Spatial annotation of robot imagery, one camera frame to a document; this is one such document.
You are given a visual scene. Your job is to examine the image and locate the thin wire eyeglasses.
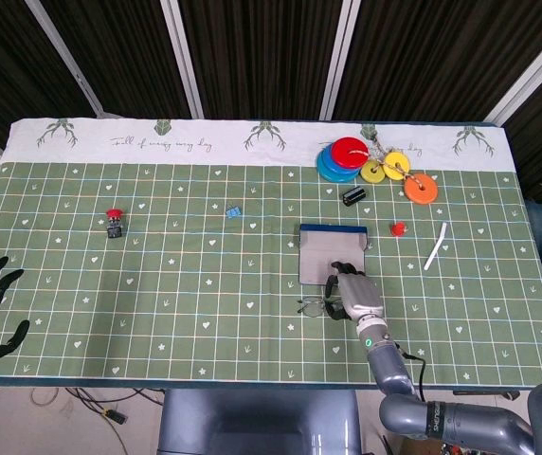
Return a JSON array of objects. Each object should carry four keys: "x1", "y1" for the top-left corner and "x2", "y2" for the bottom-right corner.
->
[{"x1": 297, "y1": 294, "x2": 343, "y2": 318}]

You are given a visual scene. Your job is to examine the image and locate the yellow ring disc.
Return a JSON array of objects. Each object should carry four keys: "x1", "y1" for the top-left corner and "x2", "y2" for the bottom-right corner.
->
[
  {"x1": 383, "y1": 152, "x2": 411, "y2": 181},
  {"x1": 359, "y1": 159, "x2": 387, "y2": 184}
]

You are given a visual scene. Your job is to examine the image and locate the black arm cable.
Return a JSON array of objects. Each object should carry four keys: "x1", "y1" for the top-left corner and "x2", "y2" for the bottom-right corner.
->
[{"x1": 396, "y1": 344, "x2": 427, "y2": 404}]

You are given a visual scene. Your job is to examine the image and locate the blue ring disc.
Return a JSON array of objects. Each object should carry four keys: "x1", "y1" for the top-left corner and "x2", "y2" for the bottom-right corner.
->
[{"x1": 320, "y1": 141, "x2": 362, "y2": 177}]

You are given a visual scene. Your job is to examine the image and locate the braided string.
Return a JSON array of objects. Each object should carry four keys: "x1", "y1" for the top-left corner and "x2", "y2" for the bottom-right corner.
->
[{"x1": 349, "y1": 132, "x2": 431, "y2": 191}]

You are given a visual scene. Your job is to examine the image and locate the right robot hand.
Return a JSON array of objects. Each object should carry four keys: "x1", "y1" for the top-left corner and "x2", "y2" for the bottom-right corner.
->
[{"x1": 323, "y1": 259, "x2": 386, "y2": 327}]

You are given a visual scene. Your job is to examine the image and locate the orange ring disc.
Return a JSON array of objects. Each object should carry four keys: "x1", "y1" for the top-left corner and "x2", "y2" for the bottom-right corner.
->
[{"x1": 403, "y1": 173, "x2": 439, "y2": 206}]

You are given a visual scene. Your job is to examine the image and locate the white plastic strip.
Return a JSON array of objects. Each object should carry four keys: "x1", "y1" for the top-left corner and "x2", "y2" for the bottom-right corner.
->
[{"x1": 423, "y1": 221, "x2": 448, "y2": 272}]

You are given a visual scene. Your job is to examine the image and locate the white aluminium frame post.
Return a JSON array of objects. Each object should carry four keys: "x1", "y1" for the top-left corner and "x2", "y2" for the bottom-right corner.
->
[
  {"x1": 486, "y1": 21, "x2": 542, "y2": 125},
  {"x1": 27, "y1": 0, "x2": 107, "y2": 118},
  {"x1": 159, "y1": 0, "x2": 205, "y2": 119},
  {"x1": 318, "y1": 0, "x2": 363, "y2": 120}
]

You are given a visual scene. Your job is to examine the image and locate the blue glasses case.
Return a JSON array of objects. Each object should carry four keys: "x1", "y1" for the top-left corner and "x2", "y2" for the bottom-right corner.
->
[{"x1": 297, "y1": 223, "x2": 371, "y2": 286}]

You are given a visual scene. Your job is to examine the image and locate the green grid tablecloth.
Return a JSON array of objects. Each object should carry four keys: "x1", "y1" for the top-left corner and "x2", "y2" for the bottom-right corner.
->
[{"x1": 0, "y1": 118, "x2": 542, "y2": 388}]

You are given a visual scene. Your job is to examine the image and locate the floor cable bundle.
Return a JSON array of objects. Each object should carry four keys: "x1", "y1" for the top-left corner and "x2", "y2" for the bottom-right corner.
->
[{"x1": 0, "y1": 386, "x2": 166, "y2": 455}]

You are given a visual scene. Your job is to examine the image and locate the black floor connector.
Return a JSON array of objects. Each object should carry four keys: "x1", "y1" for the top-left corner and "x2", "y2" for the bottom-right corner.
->
[{"x1": 101, "y1": 407, "x2": 128, "y2": 426}]

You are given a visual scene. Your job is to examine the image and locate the red ring disc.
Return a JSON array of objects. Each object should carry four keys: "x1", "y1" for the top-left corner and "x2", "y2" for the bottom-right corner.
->
[{"x1": 331, "y1": 136, "x2": 371, "y2": 170}]

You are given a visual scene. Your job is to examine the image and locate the grey blue robot torso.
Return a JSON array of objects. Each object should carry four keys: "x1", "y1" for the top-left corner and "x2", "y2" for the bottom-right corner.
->
[{"x1": 156, "y1": 388, "x2": 365, "y2": 455}]

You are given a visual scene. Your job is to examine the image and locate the teal ring disc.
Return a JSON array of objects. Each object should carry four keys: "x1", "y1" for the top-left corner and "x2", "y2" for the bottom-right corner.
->
[{"x1": 316, "y1": 147, "x2": 361, "y2": 184}]

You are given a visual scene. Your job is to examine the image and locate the red emergency stop button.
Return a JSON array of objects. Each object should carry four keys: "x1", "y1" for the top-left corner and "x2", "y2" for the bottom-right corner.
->
[{"x1": 105, "y1": 207, "x2": 125, "y2": 239}]

